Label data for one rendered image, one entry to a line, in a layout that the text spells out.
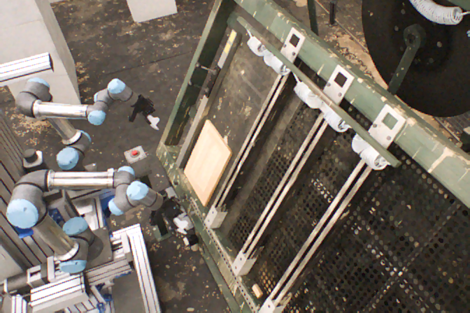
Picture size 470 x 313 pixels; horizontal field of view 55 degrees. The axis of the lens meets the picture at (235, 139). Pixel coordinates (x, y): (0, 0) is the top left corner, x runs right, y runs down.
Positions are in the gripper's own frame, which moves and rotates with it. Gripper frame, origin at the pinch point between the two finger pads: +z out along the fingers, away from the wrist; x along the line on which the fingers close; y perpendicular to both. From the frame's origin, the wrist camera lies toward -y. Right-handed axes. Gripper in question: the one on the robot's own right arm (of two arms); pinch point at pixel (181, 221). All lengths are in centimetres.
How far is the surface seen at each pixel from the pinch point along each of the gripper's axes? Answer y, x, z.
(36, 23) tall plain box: -73, 274, -9
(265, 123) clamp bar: 56, 24, 5
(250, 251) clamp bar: 13.4, -13.1, 34.1
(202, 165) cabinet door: 6, 55, 35
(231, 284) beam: -9, -13, 50
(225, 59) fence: 56, 77, 1
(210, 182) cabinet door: 7, 41, 36
